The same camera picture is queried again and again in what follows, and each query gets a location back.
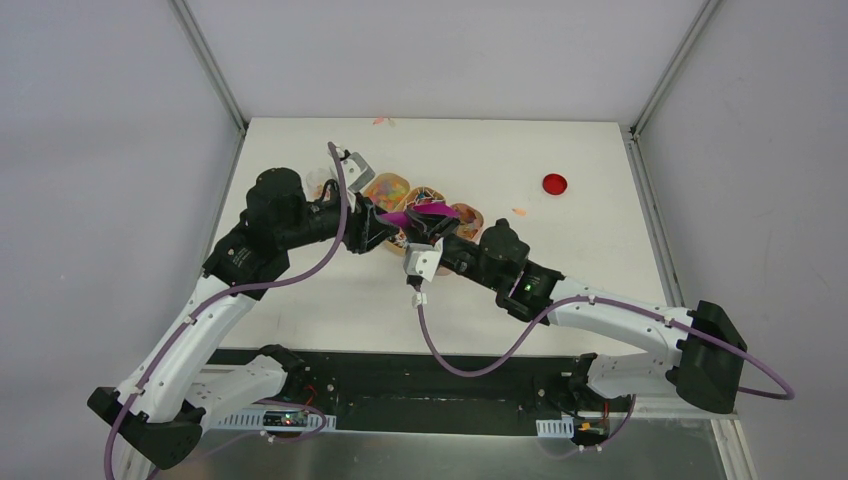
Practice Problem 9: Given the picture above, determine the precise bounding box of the magenta plastic scoop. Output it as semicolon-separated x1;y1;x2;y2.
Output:
378;202;459;229

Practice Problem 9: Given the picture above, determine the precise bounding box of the red jar lid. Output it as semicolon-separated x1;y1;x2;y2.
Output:
542;173;568;196

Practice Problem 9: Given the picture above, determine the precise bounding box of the clear plastic jar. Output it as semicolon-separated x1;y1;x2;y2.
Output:
304;168;338;201

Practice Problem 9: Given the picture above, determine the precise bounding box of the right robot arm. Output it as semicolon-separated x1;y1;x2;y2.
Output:
399;204;750;414

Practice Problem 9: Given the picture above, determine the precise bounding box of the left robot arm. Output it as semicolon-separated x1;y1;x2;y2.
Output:
88;168;397;478

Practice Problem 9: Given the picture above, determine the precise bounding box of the tray of lollipop candies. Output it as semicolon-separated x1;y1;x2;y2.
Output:
384;186;446;255

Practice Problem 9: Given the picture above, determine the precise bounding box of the tray of popsicle candies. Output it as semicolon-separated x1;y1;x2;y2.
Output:
435;202;484;242

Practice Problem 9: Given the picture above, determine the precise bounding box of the tray of gummy candies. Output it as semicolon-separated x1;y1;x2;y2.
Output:
363;173;410;212

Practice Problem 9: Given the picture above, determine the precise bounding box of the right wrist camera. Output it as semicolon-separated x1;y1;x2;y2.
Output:
403;239;443;282

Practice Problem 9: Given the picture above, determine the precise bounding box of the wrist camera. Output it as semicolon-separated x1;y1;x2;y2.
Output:
338;149;376;193
403;239;443;282

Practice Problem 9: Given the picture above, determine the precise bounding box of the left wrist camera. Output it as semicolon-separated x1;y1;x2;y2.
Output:
338;149;376;193

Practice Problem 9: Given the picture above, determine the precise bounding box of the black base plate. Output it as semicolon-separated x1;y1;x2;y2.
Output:
238;349;634;439

